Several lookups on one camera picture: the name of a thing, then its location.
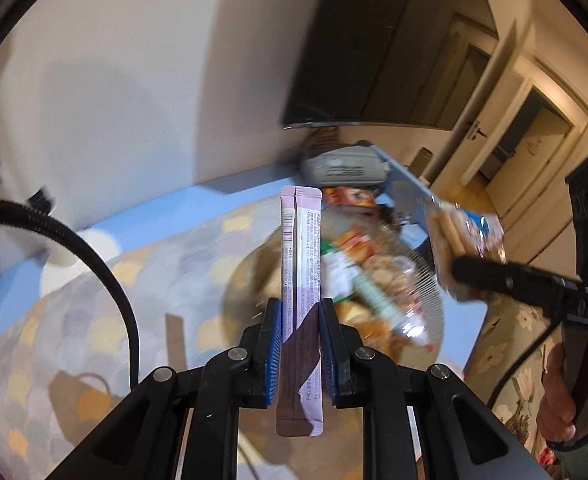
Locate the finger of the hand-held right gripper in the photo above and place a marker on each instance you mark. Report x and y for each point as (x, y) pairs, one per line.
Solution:
(504, 277)

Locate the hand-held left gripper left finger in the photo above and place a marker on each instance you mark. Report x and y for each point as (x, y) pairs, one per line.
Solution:
(272, 350)

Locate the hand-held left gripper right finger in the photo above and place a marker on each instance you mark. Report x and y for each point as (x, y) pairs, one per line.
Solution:
(326, 350)

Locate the pastry packet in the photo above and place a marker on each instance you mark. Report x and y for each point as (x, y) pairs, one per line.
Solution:
(454, 240)

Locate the amber ribbed glass plate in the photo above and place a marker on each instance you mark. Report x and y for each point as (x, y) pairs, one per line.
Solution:
(249, 285)

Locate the purple stick sachet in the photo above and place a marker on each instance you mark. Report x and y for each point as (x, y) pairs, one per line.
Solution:
(301, 260)

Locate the person's right hand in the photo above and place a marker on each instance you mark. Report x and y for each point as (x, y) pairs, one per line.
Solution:
(554, 405)

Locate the floral cloth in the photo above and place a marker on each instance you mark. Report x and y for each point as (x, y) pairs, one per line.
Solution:
(514, 355)

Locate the heap of assorted snack packets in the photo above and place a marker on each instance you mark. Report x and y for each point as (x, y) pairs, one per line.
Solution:
(374, 280)

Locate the white door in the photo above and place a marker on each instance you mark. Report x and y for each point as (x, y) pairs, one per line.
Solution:
(469, 160)

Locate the red card box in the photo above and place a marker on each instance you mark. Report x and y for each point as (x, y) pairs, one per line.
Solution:
(349, 196)

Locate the grey zip pouch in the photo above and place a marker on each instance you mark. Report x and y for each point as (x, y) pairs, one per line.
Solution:
(341, 167)

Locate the white round object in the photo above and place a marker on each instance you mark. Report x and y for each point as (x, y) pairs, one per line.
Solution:
(88, 237)

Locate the black television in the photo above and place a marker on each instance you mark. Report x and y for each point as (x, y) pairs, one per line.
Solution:
(364, 50)

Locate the black band clip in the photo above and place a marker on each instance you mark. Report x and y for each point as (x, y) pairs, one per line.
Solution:
(41, 202)

